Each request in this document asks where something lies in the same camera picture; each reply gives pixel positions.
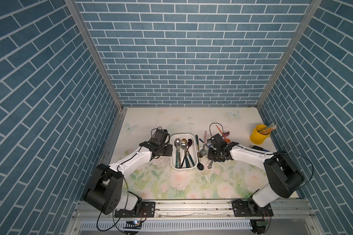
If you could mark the small purple iridescent spoon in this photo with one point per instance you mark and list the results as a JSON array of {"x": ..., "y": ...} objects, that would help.
[{"x": 189, "y": 156}]

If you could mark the yellow cup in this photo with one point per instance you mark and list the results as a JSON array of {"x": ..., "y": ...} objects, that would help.
[{"x": 256, "y": 137}]

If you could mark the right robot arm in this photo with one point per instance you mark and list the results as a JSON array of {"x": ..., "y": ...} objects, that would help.
[{"x": 283, "y": 176}]

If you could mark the black spoon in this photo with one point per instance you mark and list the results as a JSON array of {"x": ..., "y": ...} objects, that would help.
[{"x": 200, "y": 165}]

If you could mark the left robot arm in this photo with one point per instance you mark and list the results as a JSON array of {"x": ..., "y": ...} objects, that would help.
[{"x": 105, "y": 187}]

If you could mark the silver spoon pink handle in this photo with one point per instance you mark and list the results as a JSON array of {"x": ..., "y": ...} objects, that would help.
[{"x": 203, "y": 151}]

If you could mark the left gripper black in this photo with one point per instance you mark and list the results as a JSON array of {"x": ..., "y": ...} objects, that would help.
[{"x": 169, "y": 149}]

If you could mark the silver spoon grey marbled handle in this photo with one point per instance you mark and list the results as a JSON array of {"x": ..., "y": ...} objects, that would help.
[{"x": 181, "y": 161}]

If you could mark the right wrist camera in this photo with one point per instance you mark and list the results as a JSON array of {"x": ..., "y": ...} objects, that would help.
[{"x": 218, "y": 141}]

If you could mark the white plastic storage box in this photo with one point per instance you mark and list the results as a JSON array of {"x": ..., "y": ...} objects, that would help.
[{"x": 192, "y": 150}]

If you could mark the floral table mat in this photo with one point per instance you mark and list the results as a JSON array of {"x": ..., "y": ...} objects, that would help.
[{"x": 159, "y": 180}]

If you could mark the rainbow iridescent spoon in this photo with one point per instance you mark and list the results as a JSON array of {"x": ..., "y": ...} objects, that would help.
[{"x": 226, "y": 133}]

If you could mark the silver spoon green marbled handle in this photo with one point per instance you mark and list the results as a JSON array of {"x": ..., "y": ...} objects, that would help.
[{"x": 177, "y": 145}]

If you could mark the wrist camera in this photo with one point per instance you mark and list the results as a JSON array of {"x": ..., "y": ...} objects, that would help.
[
  {"x": 218, "y": 141},
  {"x": 161, "y": 137}
]

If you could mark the orange spoon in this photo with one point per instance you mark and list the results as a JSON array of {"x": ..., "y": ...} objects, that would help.
[{"x": 221, "y": 132}]

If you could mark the aluminium front rail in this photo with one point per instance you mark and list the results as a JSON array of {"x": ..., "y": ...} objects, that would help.
[{"x": 292, "y": 208}]

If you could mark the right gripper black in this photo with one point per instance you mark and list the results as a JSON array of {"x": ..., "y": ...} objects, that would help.
[{"x": 209, "y": 156}]

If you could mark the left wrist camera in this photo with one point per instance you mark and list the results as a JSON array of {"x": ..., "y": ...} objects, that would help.
[{"x": 161, "y": 137}]

